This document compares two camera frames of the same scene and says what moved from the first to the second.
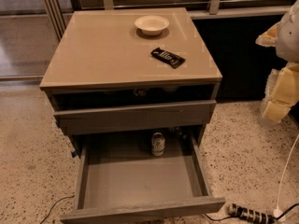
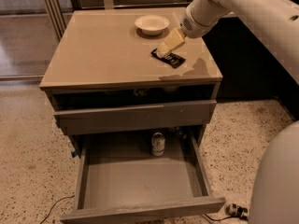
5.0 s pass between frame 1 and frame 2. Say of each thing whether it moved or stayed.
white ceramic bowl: stayed
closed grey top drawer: stayed
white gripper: moved
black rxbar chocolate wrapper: stayed
